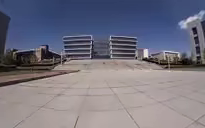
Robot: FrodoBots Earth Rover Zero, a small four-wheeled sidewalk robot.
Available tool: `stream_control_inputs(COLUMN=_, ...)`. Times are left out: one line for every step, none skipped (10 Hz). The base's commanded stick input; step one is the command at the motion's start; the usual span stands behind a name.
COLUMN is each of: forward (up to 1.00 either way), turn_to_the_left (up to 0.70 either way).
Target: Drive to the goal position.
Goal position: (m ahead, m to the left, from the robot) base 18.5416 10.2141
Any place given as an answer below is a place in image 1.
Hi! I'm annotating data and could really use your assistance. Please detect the raised reddish brick strip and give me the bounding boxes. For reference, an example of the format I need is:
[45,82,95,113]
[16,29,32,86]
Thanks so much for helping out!
[0,69,80,90]

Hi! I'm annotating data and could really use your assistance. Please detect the grey paved plaza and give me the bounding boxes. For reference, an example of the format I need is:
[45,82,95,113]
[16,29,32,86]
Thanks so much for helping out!
[0,69,205,128]

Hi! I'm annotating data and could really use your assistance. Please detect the low brown building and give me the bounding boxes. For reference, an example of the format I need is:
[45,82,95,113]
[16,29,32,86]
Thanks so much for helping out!
[11,44,62,63]

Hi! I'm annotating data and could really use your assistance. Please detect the wide striped white building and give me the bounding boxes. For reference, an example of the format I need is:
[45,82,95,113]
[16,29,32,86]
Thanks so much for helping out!
[62,34,139,60]

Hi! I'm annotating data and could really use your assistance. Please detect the low white building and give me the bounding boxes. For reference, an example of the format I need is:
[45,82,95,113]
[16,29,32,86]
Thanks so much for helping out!
[150,50,181,62]

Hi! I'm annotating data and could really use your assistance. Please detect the small white building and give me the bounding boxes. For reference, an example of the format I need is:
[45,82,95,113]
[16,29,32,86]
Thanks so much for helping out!
[137,48,150,60]

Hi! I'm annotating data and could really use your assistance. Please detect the wide stone steps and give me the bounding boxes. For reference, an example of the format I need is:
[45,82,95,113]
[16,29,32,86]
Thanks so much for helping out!
[52,58,165,71]

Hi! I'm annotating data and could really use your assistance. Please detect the tall white building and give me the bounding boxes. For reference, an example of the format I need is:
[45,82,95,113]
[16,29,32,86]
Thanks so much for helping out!
[186,18,205,65]

